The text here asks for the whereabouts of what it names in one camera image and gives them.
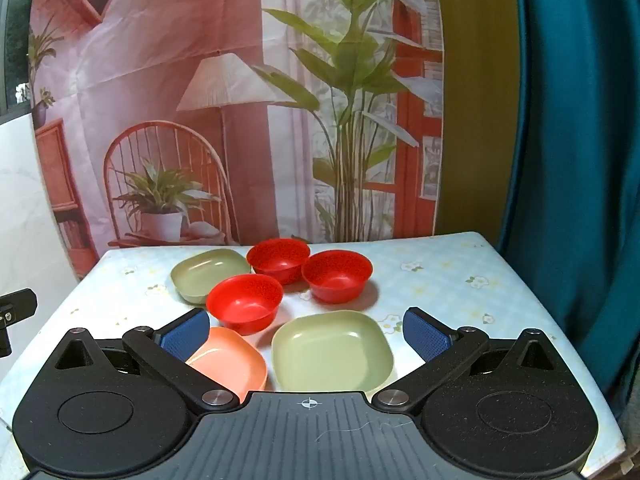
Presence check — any orange square plate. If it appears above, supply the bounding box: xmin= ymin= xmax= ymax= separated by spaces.
xmin=186 ymin=327 xmax=268 ymax=402

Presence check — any small green square plate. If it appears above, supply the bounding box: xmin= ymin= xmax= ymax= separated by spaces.
xmin=170 ymin=248 xmax=250 ymax=306

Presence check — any red bowl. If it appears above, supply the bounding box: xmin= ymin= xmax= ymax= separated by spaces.
xmin=246 ymin=238 xmax=310 ymax=285
xmin=302 ymin=249 xmax=373 ymax=304
xmin=205 ymin=274 xmax=284 ymax=336

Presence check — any large green square plate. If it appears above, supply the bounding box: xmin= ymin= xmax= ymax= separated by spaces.
xmin=271 ymin=310 xmax=394 ymax=396

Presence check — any teal curtain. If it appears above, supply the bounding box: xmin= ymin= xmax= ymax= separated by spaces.
xmin=499 ymin=0 xmax=639 ymax=414

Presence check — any printed backdrop cloth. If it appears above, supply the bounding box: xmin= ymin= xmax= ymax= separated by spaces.
xmin=28 ymin=0 xmax=444 ymax=275

